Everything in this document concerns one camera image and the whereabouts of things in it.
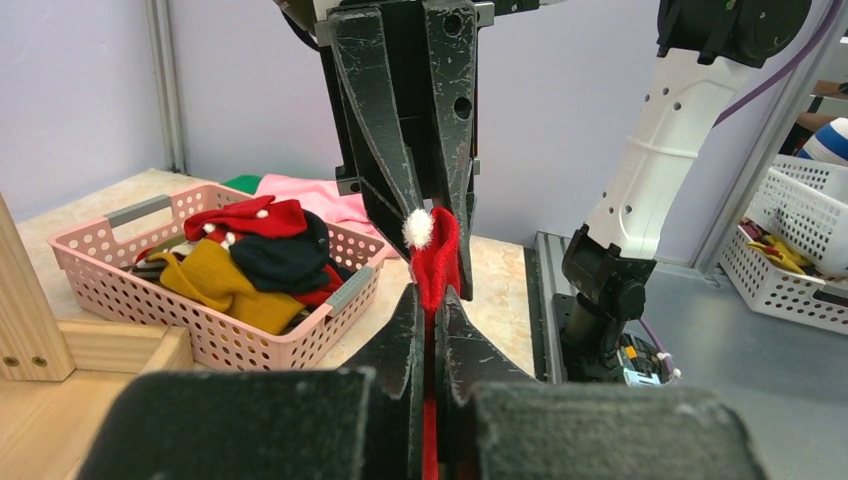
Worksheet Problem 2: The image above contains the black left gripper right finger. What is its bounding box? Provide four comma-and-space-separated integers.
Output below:
435, 289, 768, 479

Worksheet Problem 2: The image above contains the wooden hanger rack frame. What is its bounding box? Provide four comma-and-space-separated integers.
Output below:
1, 206, 193, 479

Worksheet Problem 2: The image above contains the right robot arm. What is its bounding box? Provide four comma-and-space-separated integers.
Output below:
278, 1, 811, 382

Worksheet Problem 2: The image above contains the green cloth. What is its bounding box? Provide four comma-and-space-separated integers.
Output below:
222, 174, 262, 195

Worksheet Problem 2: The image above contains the red sock in basket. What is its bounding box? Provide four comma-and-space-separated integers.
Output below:
183, 195, 345, 307

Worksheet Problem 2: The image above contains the pink perforated plastic basket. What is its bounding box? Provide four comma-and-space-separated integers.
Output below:
48, 182, 390, 371

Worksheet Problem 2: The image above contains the mustard yellow sock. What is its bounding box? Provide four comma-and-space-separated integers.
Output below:
149, 239, 306, 335

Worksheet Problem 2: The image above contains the white perforated storage basket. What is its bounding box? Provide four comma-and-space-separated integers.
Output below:
719, 155, 847, 334

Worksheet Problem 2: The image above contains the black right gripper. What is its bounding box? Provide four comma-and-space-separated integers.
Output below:
278, 1, 541, 301

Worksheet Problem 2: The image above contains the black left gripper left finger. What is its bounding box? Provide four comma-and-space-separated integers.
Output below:
79, 286, 424, 479

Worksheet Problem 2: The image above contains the red santa sock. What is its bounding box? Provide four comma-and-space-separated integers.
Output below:
403, 207, 460, 479

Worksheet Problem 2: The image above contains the pink cloth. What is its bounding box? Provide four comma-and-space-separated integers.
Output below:
254, 174, 382, 238

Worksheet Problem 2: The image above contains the black sock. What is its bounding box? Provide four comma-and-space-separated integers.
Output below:
229, 210, 352, 296

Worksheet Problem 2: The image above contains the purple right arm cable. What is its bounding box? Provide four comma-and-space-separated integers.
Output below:
639, 0, 848, 382

